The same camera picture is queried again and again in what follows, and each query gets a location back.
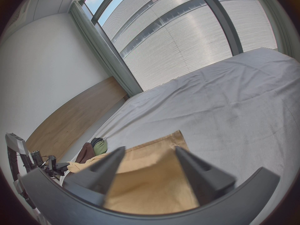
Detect grey-green curtain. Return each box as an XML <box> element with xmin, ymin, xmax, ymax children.
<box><xmin>254</xmin><ymin>0</ymin><xmax>294</xmax><ymax>58</ymax></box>
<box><xmin>70</xmin><ymin>1</ymin><xmax>143</xmax><ymax>100</ymax></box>

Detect black garment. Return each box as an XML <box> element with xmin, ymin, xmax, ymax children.
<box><xmin>90</xmin><ymin>137</ymin><xmax>104</xmax><ymax>147</ymax></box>

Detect green garment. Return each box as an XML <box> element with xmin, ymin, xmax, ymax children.
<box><xmin>92</xmin><ymin>140</ymin><xmax>108</xmax><ymax>156</ymax></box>

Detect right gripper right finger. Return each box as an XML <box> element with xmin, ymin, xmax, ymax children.
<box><xmin>175</xmin><ymin>146</ymin><xmax>236</xmax><ymax>206</ymax></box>

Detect tan shorts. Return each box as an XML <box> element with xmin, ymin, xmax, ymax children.
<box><xmin>67</xmin><ymin>130</ymin><xmax>200</xmax><ymax>215</ymax></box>

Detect brown garment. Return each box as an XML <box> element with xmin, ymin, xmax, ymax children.
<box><xmin>75</xmin><ymin>142</ymin><xmax>96</xmax><ymax>165</ymax></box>

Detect bed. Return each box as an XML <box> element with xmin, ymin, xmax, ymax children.
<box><xmin>25</xmin><ymin>48</ymin><xmax>300</xmax><ymax>220</ymax></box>

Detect window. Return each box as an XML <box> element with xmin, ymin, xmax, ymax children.
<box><xmin>83</xmin><ymin>0</ymin><xmax>293</xmax><ymax>92</ymax></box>

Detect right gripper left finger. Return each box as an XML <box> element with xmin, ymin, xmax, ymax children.
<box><xmin>64</xmin><ymin>146</ymin><xmax>126</xmax><ymax>206</ymax></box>

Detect white ceiling air conditioner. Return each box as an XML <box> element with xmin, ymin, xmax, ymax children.
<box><xmin>8</xmin><ymin>0</ymin><xmax>33</xmax><ymax>31</ymax></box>

